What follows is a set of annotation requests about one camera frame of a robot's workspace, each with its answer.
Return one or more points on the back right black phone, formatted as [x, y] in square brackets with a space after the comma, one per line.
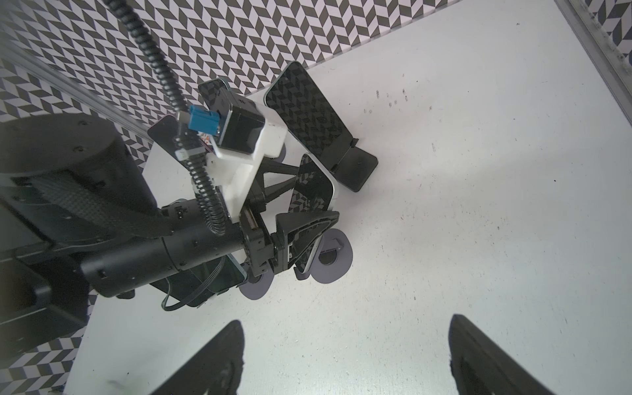
[309, 116]

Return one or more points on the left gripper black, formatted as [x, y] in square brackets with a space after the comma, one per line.
[297, 234]

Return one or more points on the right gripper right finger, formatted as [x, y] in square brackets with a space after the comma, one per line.
[480, 366]

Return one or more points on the back centre black phone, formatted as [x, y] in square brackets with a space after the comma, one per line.
[210, 90]

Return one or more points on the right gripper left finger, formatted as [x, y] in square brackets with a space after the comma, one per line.
[216, 368]

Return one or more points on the front centre black phone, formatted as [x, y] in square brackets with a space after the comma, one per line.
[195, 286]

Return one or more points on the black square phone stand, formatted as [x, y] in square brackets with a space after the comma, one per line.
[355, 167]

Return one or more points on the patterned screen phone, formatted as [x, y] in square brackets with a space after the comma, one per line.
[313, 190]

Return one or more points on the back left black phone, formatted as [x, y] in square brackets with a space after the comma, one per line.
[170, 134]

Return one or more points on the grey round stand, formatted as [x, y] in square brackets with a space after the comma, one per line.
[327, 260]
[256, 287]

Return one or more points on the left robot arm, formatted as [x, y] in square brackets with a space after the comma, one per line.
[78, 216]

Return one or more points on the black phone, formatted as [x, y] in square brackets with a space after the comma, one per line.
[210, 90]
[170, 134]
[195, 286]
[309, 116]

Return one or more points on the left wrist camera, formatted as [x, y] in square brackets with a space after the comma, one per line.
[242, 133]

